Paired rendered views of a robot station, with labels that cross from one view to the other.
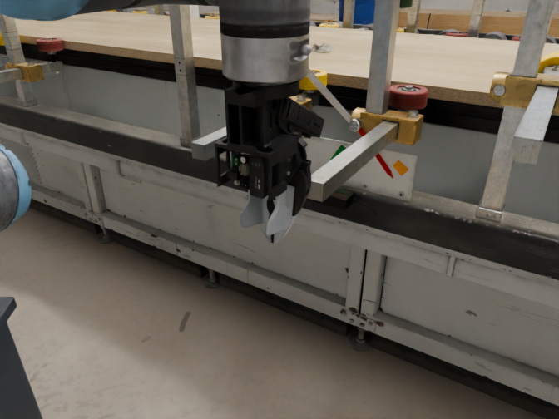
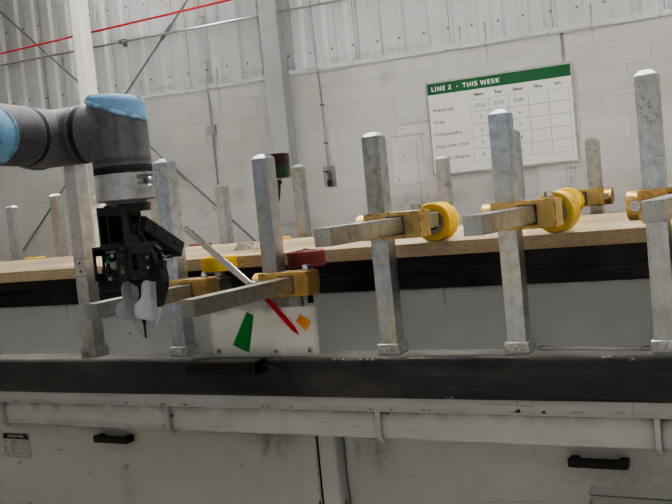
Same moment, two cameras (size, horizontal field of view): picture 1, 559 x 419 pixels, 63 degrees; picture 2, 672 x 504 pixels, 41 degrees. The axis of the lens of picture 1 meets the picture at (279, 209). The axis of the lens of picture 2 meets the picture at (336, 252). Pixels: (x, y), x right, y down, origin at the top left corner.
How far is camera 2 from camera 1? 0.95 m
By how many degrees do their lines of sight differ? 26
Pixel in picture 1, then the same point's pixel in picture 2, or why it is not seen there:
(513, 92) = not seen: hidden behind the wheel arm
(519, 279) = (441, 419)
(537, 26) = (373, 172)
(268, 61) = (122, 186)
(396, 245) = (323, 418)
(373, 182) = (282, 344)
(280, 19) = (127, 161)
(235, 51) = (102, 183)
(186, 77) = (87, 278)
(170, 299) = not seen: outside the picture
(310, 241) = (257, 480)
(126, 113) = not seen: hidden behind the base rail
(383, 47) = (266, 211)
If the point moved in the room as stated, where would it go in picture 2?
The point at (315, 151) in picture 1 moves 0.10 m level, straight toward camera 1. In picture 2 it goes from (223, 326) to (216, 333)
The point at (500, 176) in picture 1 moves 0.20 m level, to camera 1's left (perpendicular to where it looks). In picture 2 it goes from (386, 308) to (281, 319)
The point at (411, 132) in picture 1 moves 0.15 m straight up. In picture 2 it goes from (304, 283) to (296, 207)
